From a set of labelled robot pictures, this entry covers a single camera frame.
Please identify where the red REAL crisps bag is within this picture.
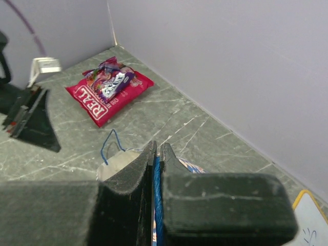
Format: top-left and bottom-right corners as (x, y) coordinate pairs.
(66, 68), (154, 128)

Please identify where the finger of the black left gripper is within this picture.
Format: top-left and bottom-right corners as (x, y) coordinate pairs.
(2, 88), (61, 153)

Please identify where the blue checkered paper bag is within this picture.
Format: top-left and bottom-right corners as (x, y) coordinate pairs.
(96, 129), (213, 246)

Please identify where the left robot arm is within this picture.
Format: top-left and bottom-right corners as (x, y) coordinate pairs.
(1, 33), (61, 153)

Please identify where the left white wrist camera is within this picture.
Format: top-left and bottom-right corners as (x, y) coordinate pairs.
(27, 57), (62, 88)

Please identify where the purple Fox's candy bag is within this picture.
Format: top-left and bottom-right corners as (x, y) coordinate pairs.
(82, 56), (135, 103)

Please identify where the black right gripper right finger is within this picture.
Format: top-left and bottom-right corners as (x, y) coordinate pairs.
(160, 143), (298, 245)

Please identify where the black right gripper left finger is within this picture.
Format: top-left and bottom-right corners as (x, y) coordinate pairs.
(0, 140), (157, 246)

